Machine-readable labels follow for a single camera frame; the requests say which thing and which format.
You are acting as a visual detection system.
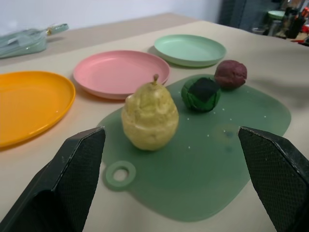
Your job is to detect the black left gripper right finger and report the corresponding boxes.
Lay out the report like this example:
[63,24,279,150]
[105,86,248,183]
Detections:
[237,126,309,232]

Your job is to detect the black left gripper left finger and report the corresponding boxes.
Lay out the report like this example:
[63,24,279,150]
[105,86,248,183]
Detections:
[0,126,106,232]

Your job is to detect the orange plate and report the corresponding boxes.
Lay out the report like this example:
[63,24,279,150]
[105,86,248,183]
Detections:
[0,70,76,148]

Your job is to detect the dark red round fruit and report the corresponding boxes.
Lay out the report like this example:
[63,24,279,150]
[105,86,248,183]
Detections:
[214,59,248,91]

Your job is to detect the green toy vegetable ball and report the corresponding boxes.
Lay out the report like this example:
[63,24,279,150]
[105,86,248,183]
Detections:
[181,77,222,113]

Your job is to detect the pink plate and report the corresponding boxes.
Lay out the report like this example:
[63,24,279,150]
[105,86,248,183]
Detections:
[73,50,170,100]

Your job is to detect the light green plate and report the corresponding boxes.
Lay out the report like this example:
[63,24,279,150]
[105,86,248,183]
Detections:
[154,34,227,68]

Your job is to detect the green cutting board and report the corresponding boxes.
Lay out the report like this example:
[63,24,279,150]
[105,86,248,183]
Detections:
[96,73,292,222]

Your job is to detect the yellow pear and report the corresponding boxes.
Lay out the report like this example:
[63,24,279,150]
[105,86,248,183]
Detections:
[121,74,180,152]

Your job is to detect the cluttered background shelf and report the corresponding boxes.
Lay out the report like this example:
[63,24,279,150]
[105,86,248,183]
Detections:
[218,0,309,46]

